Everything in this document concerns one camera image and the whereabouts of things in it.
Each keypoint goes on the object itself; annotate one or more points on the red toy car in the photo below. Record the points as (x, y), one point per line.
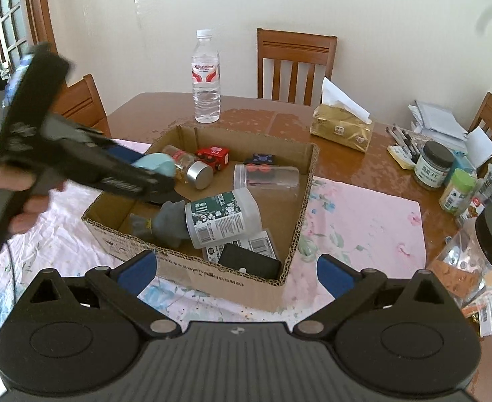
(216, 157)

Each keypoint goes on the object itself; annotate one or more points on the clear tube with pink discs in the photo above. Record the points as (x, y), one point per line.
(260, 178)

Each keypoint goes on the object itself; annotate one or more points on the brown cardboard box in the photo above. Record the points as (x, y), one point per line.
(281, 214)

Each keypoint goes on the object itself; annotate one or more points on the stack of white papers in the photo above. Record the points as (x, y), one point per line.
(440, 125)

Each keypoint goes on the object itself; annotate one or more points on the wooden chair at left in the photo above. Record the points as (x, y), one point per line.
(81, 103)

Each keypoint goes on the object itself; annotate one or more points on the person's left hand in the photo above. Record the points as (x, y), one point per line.
(13, 180)

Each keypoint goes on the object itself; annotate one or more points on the light blue round case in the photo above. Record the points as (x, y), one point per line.
(158, 162)

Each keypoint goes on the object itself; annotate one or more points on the yellow sticky note pad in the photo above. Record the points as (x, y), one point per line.
(400, 157)

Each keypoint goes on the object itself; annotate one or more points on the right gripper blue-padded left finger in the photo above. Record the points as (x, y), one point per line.
(120, 288)

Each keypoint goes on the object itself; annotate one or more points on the dark-lidded glass jar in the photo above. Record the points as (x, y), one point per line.
(433, 165)

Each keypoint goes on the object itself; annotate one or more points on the capsule bottle with silver cap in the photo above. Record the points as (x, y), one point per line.
(189, 168)

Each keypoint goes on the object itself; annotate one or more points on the dark small toy block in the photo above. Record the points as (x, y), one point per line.
(261, 159)

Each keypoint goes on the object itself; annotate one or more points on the wooden chair at far side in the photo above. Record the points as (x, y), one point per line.
(297, 49)

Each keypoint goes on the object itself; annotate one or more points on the black oval case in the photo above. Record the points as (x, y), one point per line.
(160, 198)

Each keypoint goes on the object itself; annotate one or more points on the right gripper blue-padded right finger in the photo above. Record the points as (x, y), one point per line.
(353, 293)

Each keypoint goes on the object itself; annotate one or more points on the white labelled plastic bottle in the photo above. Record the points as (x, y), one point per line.
(223, 218)

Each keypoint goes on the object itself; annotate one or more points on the gold tissue pack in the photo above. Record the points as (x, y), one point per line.
(339, 119)

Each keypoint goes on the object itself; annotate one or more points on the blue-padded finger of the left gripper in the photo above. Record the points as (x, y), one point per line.
(126, 154)
(124, 179)

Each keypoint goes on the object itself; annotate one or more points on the green-lidded spice jar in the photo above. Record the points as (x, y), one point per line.
(460, 184)

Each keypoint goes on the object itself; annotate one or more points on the pink floral tablecloth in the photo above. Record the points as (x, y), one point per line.
(360, 227)

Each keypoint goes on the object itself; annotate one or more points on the black digital timer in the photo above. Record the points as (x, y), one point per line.
(249, 262)

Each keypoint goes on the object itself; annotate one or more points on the clear bag with orange contents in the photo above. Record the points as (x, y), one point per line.
(463, 269)

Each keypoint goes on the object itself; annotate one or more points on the grey cat figurine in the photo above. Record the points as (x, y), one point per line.
(166, 228)

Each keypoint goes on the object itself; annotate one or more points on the clear plastic water bottle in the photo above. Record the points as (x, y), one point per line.
(205, 77)

